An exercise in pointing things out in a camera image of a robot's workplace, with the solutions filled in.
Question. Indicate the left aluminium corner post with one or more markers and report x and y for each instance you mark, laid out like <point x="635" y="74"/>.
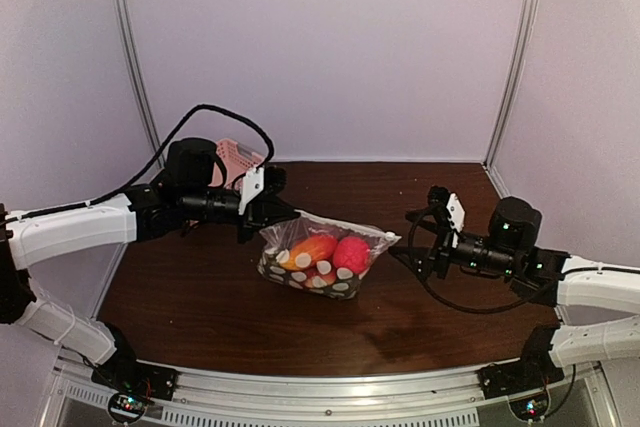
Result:
<point x="135" y="73"/>

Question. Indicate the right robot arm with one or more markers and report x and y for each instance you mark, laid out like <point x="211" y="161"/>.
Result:
<point x="551" y="278"/>

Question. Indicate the red fake fruit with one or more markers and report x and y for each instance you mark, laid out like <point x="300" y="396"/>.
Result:
<point x="351" y="257"/>

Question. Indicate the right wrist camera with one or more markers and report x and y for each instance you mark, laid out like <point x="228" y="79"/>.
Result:
<point x="456" y="217"/>

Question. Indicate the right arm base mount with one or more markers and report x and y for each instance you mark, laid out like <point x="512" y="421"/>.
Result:
<point x="525" y="385"/>

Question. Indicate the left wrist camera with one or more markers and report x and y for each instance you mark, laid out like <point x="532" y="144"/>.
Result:
<point x="252" y="185"/>

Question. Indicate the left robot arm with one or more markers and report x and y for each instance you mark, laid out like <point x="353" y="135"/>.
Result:
<point x="181" y="193"/>

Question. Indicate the right aluminium corner post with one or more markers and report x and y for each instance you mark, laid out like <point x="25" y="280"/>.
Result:
<point x="525" y="27"/>

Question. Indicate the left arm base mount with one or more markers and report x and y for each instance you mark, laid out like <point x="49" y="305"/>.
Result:
<point x="137" y="392"/>

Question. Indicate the aluminium corner post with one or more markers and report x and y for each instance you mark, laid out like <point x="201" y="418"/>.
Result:
<point x="135" y="73"/>
<point x="525" y="27"/>

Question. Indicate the aluminium front rail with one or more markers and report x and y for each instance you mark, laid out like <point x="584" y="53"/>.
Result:
<point x="450" y="397"/>

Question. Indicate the clear zip top bag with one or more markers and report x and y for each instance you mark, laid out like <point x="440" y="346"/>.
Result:
<point x="320" y="279"/>

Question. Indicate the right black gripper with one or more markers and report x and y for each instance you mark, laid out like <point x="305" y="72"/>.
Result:
<point x="443" y="243"/>

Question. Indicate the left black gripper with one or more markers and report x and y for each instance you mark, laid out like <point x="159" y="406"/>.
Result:
<point x="257" y="210"/>

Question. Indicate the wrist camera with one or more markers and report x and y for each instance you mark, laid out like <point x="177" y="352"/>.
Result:
<point x="252" y="185"/>
<point x="456" y="217"/>

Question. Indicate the orange fake mango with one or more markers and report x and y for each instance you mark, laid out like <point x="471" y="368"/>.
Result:
<point x="307" y="252"/>

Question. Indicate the pink perforated plastic basket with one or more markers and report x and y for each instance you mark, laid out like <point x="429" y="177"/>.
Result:
<point x="237" y="159"/>

